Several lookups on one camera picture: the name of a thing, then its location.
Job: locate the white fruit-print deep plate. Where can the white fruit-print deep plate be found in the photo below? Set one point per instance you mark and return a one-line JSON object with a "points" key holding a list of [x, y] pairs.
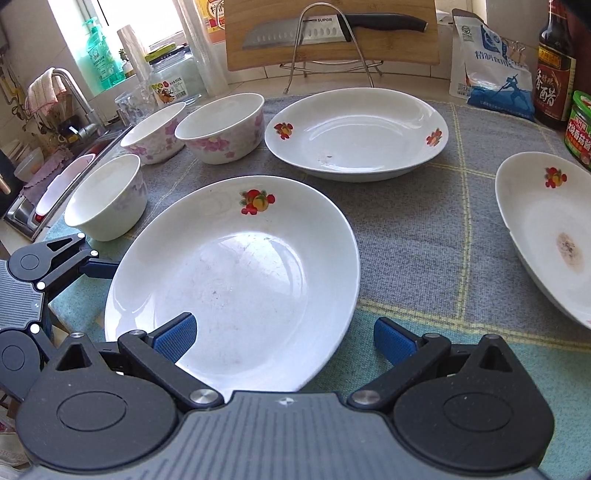
{"points": [[357, 135]]}

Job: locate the chrome kitchen faucet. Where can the chrome kitchen faucet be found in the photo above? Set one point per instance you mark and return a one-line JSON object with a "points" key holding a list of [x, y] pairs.
{"points": [[94, 123]]}

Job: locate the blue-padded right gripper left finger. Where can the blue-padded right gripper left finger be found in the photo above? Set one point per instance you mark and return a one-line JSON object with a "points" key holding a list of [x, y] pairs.
{"points": [[173, 339]]}

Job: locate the tall plastic bag roll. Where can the tall plastic bag roll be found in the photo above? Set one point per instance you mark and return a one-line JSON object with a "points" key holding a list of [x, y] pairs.
{"points": [[208, 66]]}

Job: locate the clear drinking glass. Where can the clear drinking glass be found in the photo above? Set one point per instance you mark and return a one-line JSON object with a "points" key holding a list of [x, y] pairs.
{"points": [[135, 105]]}

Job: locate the white blue salt bag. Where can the white blue salt bag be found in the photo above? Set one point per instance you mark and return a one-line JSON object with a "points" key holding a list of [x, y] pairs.
{"points": [[487, 70]]}

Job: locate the large white fruit-print plate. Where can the large white fruit-print plate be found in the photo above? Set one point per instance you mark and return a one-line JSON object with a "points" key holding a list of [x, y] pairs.
{"points": [[544, 201]]}

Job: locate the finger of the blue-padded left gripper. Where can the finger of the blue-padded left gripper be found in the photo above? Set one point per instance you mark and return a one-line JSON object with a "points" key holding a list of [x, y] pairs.
{"points": [[99, 268]]}

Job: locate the dark vinegar bottle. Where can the dark vinegar bottle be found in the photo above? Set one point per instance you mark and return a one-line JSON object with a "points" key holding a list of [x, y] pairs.
{"points": [[555, 74]]}

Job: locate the white bowl pale floral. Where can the white bowl pale floral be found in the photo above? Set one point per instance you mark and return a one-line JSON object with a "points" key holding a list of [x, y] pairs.
{"points": [[110, 201]]}

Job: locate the stainless steel sink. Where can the stainless steel sink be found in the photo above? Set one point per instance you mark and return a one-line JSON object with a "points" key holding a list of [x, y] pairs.
{"points": [[20, 215]]}

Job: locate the pink white dish towel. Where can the pink white dish towel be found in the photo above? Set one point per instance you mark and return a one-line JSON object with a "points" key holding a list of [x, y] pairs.
{"points": [[44, 92]]}

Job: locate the purple dish cloth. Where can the purple dish cloth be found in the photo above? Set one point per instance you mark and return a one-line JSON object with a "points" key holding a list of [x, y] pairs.
{"points": [[55, 164]]}

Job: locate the grey checked table cloth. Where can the grey checked table cloth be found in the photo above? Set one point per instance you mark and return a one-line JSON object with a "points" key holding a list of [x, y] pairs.
{"points": [[435, 256]]}

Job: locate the green lidded sauce jar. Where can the green lidded sauce jar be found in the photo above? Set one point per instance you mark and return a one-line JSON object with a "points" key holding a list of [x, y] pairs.
{"points": [[577, 136]]}

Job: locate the white bowl pink flowers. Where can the white bowl pink flowers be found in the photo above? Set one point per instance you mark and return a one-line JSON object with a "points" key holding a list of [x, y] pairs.
{"points": [[225, 130]]}

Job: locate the plastic wrap roll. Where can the plastic wrap roll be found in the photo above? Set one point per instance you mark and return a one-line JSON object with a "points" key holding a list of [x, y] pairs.
{"points": [[135, 53]]}

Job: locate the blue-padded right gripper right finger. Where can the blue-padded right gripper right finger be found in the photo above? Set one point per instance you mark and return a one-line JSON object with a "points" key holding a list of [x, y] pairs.
{"points": [[395, 342]]}

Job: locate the black-handled santoku knife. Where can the black-handled santoku knife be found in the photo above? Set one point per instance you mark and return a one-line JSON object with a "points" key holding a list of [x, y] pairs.
{"points": [[326, 29]]}

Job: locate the glass jar green lid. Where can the glass jar green lid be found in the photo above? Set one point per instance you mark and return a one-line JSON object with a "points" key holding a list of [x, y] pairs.
{"points": [[174, 76]]}

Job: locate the green dish soap bottle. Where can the green dish soap bottle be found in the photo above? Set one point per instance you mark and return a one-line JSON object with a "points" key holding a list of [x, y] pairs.
{"points": [[109, 72]]}

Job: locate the white bowl pink floral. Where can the white bowl pink floral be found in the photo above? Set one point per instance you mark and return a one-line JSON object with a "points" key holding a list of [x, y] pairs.
{"points": [[153, 139]]}

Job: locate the bamboo cutting board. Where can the bamboo cutting board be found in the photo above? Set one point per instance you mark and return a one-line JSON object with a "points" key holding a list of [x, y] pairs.
{"points": [[403, 46]]}

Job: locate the metal wire board rack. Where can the metal wire board rack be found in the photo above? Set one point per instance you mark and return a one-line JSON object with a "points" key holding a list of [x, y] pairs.
{"points": [[308, 68]]}

